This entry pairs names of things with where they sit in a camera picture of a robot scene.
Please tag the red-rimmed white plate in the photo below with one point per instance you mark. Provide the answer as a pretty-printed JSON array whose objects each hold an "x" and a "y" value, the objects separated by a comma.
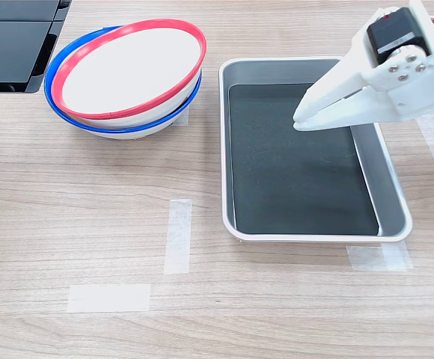
[{"x": 131, "y": 71}]

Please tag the steel tray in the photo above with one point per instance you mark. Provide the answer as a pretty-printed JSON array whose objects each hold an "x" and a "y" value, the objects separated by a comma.
[{"x": 383, "y": 187}]

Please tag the black tray mat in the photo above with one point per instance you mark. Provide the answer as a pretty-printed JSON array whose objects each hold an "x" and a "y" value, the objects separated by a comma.
[{"x": 295, "y": 179}]

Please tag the small translucent tape strip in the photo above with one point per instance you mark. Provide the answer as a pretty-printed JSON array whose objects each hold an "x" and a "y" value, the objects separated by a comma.
[{"x": 184, "y": 117}]

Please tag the translucent tape strip by tray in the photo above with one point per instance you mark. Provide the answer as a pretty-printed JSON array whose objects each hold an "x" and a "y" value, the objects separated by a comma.
[{"x": 378, "y": 258}]

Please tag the long translucent tape strip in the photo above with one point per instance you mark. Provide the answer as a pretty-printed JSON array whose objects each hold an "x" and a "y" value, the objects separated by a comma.
[{"x": 177, "y": 239}]

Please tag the blue-rimmed white plate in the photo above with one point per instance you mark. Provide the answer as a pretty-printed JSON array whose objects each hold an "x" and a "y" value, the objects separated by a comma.
[{"x": 52, "y": 71}]

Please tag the wide translucent tape strip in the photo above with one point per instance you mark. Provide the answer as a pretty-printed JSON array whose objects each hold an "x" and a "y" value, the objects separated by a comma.
[{"x": 108, "y": 298}]

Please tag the black glossy device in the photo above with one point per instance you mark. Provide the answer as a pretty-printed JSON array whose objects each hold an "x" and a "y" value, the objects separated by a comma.
[{"x": 7, "y": 45}]

